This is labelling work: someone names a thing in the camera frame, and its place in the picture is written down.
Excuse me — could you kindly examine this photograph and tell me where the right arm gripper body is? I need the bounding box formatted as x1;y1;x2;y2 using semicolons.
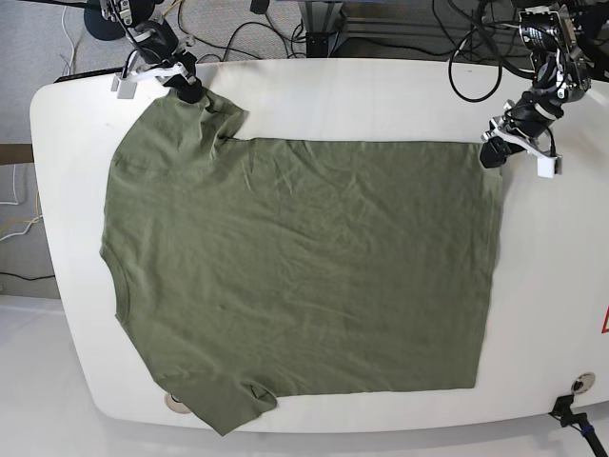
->
125;19;196;82

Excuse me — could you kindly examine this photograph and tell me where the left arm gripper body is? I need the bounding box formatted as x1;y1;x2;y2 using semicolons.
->
482;94;564;157

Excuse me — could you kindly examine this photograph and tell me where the olive green T-shirt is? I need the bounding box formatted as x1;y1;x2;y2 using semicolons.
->
100;93;503;435

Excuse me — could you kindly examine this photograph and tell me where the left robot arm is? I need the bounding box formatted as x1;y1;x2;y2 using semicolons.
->
480;1;591;178

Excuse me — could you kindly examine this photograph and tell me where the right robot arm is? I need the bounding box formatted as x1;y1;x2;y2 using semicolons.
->
100;0;206;104

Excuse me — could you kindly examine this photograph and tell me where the round black stand base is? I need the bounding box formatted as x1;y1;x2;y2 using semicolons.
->
84;0;125;42

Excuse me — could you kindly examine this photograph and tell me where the red warning triangle sticker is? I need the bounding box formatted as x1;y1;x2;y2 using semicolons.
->
601;308;609;334

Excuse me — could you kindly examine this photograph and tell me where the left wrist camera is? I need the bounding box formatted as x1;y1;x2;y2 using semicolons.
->
537;155;562;179

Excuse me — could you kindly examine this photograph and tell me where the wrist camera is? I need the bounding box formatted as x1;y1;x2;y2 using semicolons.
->
110;73;137;100
537;155;562;179

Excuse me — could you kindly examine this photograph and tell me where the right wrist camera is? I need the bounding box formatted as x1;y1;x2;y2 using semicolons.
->
110;73;137;100

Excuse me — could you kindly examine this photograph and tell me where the aluminium frame with black foot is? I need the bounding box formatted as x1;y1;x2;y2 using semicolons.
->
298;1;347;59

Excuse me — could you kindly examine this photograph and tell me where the white cable on floor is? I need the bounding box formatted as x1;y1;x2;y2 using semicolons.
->
0;164;26;207

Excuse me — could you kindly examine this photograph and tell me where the right table cable grommet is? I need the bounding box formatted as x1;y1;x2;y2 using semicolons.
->
571;372;596;395

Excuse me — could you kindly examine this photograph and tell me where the table cable grommet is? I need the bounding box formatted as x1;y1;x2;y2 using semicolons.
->
571;372;596;395
164;392;191;415

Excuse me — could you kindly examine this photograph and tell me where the black clamp with cable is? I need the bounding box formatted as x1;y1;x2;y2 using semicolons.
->
549;394;608;457

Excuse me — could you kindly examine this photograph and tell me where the left table cable grommet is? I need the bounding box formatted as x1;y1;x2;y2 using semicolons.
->
164;392;191;415

